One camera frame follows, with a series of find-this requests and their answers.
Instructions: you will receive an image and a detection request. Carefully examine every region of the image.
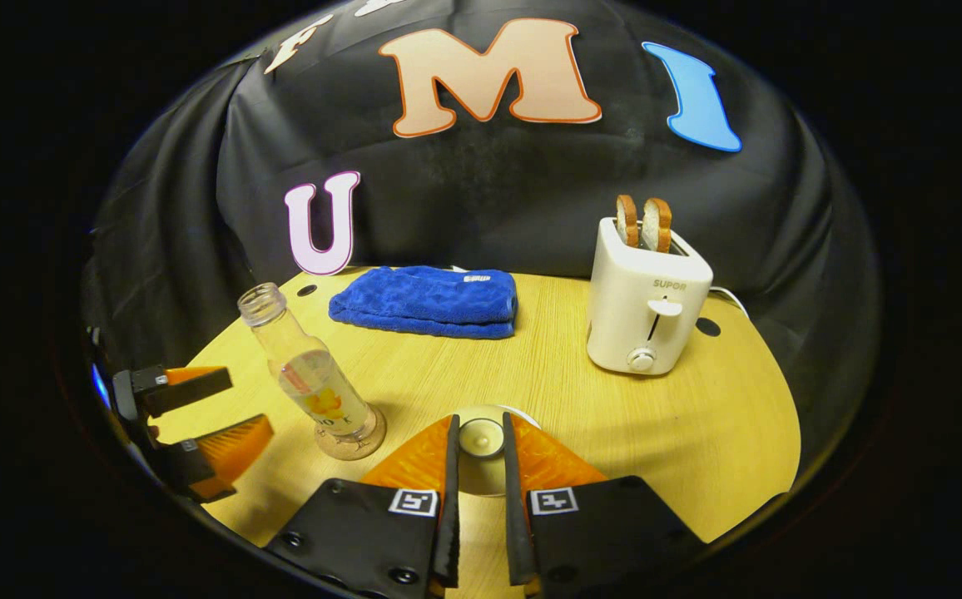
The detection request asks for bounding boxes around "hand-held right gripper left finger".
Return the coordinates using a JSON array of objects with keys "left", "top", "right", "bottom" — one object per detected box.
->
[{"left": 263, "top": 413, "right": 460, "bottom": 599}]

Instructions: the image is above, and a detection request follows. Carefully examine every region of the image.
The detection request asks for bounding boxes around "white toaster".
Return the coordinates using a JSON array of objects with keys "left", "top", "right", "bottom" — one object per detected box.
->
[{"left": 586, "top": 216, "right": 714, "bottom": 377}]

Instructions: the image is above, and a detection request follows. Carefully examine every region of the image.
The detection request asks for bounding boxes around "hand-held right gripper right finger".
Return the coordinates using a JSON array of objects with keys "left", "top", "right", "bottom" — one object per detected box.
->
[{"left": 501, "top": 412, "right": 707, "bottom": 599}]

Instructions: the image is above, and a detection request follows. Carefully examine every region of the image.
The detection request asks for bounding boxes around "clear water bottle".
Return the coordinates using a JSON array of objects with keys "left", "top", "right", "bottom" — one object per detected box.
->
[{"left": 237, "top": 283, "right": 378, "bottom": 446}]

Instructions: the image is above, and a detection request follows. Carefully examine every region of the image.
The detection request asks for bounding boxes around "white teacup lid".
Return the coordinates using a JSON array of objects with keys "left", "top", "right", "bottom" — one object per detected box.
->
[{"left": 454, "top": 405, "right": 508, "bottom": 498}]

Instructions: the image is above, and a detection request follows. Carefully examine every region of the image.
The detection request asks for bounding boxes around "white toaster cable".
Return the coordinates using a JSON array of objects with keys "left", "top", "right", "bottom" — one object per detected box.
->
[{"left": 710, "top": 285, "right": 751, "bottom": 322}]

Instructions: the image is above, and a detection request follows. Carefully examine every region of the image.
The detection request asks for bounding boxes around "blue folded towel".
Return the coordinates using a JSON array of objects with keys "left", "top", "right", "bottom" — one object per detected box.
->
[{"left": 329, "top": 265, "right": 519, "bottom": 340}]

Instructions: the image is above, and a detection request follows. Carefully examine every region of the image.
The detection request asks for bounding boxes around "brown round coaster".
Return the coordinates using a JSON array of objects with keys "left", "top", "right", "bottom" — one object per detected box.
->
[{"left": 315, "top": 405, "right": 388, "bottom": 461}]

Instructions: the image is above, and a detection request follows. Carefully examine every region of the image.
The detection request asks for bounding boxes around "black backdrop cloth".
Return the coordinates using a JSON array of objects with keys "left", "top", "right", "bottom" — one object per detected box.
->
[{"left": 82, "top": 0, "right": 881, "bottom": 471}]

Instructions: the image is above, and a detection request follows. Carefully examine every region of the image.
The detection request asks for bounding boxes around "white teacup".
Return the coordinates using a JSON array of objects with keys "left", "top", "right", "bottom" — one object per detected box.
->
[{"left": 499, "top": 405, "right": 543, "bottom": 432}]

